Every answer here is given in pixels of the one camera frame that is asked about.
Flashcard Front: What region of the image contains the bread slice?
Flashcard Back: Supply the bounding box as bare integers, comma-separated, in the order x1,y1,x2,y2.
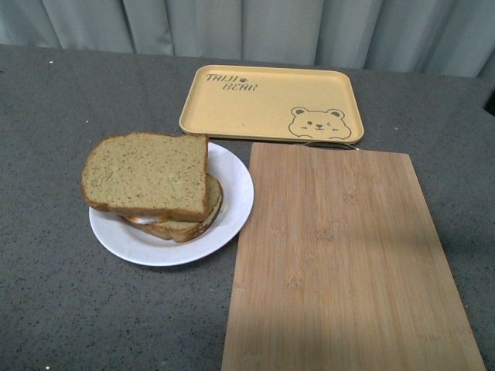
80,131,209,221
122,174,224,243

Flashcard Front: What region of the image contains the white round plate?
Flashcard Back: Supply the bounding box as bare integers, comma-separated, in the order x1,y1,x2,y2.
89,143,254,267

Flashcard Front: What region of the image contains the yellow bear tray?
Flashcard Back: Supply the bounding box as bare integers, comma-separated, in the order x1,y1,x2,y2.
179,65,364,144

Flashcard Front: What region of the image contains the fried egg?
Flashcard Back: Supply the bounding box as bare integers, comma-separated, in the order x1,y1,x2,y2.
129,199,224,226

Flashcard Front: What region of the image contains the bamboo cutting board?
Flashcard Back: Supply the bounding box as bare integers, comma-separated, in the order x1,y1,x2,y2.
221,143,484,370

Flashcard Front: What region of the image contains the grey curtain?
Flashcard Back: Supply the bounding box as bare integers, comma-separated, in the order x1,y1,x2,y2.
1,0,494,78

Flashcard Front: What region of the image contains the metal cutting board handle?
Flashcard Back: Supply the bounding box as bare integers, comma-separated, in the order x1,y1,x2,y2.
297,141,360,151

